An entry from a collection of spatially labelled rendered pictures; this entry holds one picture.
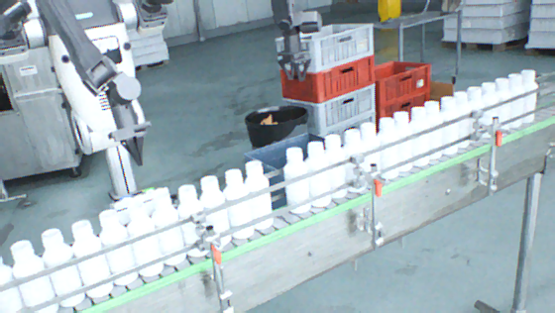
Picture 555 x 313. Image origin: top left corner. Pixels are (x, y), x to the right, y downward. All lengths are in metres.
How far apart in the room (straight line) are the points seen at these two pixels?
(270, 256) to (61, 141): 3.73
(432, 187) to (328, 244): 0.38
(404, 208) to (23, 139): 3.89
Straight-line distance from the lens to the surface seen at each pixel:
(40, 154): 4.79
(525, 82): 1.80
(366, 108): 3.81
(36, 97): 4.65
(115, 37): 1.53
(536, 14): 7.67
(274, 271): 1.20
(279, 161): 1.91
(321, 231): 1.24
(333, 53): 3.48
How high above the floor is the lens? 1.58
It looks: 23 degrees down
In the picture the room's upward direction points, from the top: 9 degrees counter-clockwise
